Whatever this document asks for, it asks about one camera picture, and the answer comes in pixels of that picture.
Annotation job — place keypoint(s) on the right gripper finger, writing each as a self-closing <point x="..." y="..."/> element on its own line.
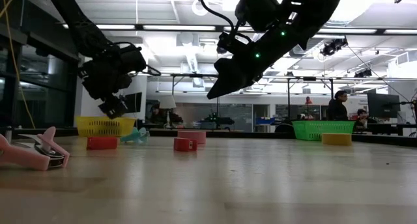
<point x="231" y="75"/>

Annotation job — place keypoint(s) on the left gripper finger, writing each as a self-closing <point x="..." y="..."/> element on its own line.
<point x="114" y="106"/>

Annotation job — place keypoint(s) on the teal staple remover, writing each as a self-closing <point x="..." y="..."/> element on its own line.
<point x="133" y="136"/>

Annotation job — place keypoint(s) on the red mini stapler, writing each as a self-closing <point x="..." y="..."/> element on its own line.
<point x="184" y="145"/>
<point x="102" y="143"/>

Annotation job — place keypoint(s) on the pink tape roll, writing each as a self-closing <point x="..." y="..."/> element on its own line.
<point x="195" y="136"/>

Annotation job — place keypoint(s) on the yellow tape roll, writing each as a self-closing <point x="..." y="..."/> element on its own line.
<point x="337" y="139"/>

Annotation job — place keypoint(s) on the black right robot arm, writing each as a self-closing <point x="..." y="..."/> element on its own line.
<point x="309" y="12"/>

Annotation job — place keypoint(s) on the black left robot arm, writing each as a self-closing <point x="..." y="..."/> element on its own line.
<point x="81" y="28"/>

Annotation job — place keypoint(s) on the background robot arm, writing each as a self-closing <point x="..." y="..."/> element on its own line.
<point x="221" y="120"/>

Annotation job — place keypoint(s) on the pink staple remover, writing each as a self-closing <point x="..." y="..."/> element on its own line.
<point x="19" y="159"/>

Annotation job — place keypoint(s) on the small black monitor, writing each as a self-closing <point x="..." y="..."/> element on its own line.
<point x="137" y="102"/>

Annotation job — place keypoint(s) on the yellow plastic basket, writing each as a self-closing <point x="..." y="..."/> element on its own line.
<point x="97" y="128"/>

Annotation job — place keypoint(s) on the person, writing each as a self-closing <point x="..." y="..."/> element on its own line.
<point x="337" y="110"/>
<point x="362" y="115"/>
<point x="156" y="115"/>

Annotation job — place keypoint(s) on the white table lamp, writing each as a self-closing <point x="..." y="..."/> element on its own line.
<point x="167" y="102"/>

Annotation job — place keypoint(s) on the blue crate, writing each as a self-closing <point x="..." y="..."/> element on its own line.
<point x="265" y="120"/>

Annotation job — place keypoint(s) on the green plastic basket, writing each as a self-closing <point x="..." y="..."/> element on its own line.
<point x="322" y="128"/>

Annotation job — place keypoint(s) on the large black monitor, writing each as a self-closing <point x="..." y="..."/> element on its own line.
<point x="384" y="105"/>

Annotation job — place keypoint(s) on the black desk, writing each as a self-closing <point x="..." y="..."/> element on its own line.
<point x="391" y="128"/>

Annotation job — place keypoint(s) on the black workbench frame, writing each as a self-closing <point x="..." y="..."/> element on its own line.
<point x="195" y="75"/>

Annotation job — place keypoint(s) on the black table frame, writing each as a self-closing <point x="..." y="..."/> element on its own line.
<point x="228" y="133"/>

